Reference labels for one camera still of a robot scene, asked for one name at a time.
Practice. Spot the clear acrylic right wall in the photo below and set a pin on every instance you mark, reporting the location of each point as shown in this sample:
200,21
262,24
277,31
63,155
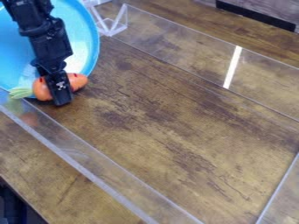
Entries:
282,208

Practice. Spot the clear acrylic back wall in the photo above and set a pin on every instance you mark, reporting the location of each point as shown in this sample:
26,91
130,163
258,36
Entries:
262,79

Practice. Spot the blue round tray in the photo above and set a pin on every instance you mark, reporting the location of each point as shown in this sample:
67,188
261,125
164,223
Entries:
18,73

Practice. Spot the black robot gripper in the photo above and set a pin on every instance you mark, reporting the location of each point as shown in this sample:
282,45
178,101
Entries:
51,45

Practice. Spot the black bar at table edge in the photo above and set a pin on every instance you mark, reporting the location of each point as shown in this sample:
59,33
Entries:
277,22

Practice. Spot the clear acrylic front wall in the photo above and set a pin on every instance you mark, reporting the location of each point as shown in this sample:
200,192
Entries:
153,207

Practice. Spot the orange toy carrot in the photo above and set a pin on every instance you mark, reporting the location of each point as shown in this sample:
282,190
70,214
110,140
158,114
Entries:
39,89

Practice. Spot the clear acrylic wall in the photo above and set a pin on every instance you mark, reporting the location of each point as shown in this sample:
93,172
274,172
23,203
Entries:
153,207
282,208
262,79

